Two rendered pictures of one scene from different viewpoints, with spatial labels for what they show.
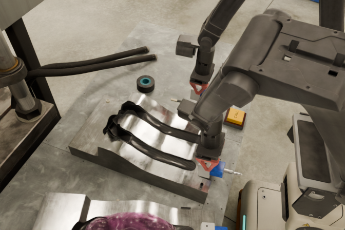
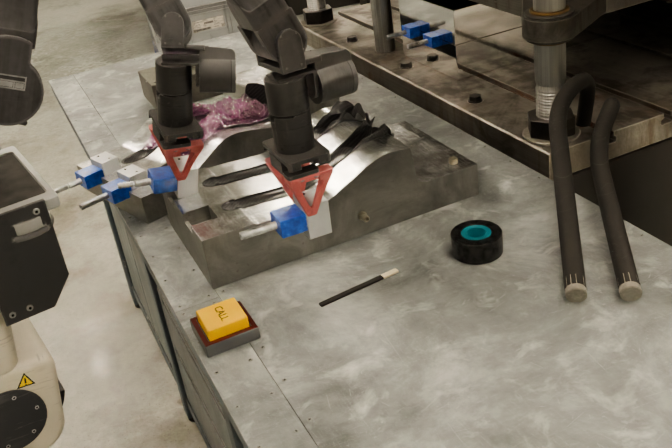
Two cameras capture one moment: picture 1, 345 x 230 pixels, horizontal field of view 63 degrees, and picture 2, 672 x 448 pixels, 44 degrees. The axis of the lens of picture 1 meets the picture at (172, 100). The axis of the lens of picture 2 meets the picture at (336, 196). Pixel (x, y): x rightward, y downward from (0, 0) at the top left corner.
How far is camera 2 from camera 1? 1.80 m
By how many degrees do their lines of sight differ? 97
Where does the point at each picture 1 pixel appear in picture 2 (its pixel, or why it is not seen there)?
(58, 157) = not seen: hidden behind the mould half
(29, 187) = (395, 117)
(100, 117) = (423, 150)
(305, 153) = (15, 170)
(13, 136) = (508, 118)
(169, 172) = (233, 166)
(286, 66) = not seen: outside the picture
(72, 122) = (473, 156)
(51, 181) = not seen: hidden behind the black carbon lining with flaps
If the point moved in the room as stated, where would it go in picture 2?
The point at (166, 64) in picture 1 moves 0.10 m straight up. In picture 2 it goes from (531, 311) to (529, 250)
